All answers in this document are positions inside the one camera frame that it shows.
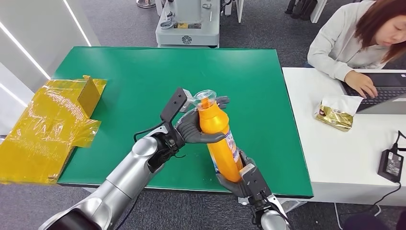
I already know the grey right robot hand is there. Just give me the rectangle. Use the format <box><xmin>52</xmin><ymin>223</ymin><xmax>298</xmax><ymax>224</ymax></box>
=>
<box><xmin>216</xmin><ymin>150</ymin><xmax>256</xmax><ymax>199</ymax></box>

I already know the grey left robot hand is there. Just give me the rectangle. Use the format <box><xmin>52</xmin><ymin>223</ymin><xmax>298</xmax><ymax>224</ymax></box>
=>
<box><xmin>175</xmin><ymin>95</ymin><xmax>230</xmax><ymax>144</ymax></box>

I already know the orange plastic bottle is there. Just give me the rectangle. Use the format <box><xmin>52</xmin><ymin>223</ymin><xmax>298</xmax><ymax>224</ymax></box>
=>
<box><xmin>193</xmin><ymin>89</ymin><xmax>245</xmax><ymax>184</ymax></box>

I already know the green table mat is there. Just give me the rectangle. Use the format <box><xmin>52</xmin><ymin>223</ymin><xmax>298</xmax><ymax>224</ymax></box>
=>
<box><xmin>52</xmin><ymin>46</ymin><xmax>314</xmax><ymax>199</ymax></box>

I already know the gold snack packet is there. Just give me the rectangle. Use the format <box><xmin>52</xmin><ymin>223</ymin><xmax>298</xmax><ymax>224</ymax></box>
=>
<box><xmin>314</xmin><ymin>94</ymin><xmax>364</xmax><ymax>133</ymax></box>

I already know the chrome chair base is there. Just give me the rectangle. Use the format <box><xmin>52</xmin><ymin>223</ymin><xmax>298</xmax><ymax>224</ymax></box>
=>
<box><xmin>136</xmin><ymin>0</ymin><xmax>157</xmax><ymax>9</ymax></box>

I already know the yellow taped cardboard box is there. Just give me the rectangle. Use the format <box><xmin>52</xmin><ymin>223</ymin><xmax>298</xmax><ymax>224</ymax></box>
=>
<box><xmin>0</xmin><ymin>75</ymin><xmax>108</xmax><ymax>185</ymax></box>

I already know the black power adapter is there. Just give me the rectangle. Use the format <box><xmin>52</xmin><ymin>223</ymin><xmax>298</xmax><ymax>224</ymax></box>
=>
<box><xmin>377</xmin><ymin>149</ymin><xmax>405</xmax><ymax>184</ymax></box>

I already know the person's hand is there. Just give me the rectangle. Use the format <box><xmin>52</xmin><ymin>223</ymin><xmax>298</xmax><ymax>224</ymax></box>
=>
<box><xmin>344</xmin><ymin>70</ymin><xmax>379</xmax><ymax>99</ymax></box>

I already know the white furniture panel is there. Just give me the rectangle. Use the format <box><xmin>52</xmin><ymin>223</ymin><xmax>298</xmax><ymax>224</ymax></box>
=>
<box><xmin>310</xmin><ymin>0</ymin><xmax>327</xmax><ymax>24</ymax></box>

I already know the person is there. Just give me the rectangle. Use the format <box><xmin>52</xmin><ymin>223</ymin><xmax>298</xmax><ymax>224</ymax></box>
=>
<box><xmin>306</xmin><ymin>0</ymin><xmax>406</xmax><ymax>99</ymax></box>

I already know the grey laptop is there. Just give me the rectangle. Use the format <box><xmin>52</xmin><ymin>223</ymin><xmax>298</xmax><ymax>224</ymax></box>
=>
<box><xmin>338</xmin><ymin>72</ymin><xmax>406</xmax><ymax>115</ymax></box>

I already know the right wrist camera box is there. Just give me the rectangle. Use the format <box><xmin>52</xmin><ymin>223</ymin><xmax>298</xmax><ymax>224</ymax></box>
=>
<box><xmin>238</xmin><ymin>163</ymin><xmax>273</xmax><ymax>200</ymax></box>

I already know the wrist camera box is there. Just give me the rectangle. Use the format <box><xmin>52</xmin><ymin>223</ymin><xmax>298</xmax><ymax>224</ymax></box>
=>
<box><xmin>159</xmin><ymin>87</ymin><xmax>194</xmax><ymax>124</ymax></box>
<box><xmin>238</xmin><ymin>163</ymin><xmax>273</xmax><ymax>200</ymax></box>

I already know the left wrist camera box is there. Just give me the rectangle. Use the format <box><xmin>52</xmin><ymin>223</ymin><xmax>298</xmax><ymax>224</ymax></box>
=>
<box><xmin>159</xmin><ymin>87</ymin><xmax>194</xmax><ymax>124</ymax></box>

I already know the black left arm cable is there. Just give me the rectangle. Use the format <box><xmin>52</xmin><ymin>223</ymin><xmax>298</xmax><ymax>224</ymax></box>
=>
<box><xmin>133</xmin><ymin>122</ymin><xmax>166</xmax><ymax>143</ymax></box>

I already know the black power adapter cable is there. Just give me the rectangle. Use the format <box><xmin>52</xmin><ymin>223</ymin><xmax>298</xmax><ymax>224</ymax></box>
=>
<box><xmin>369</xmin><ymin>130</ymin><xmax>406</xmax><ymax>208</ymax></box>

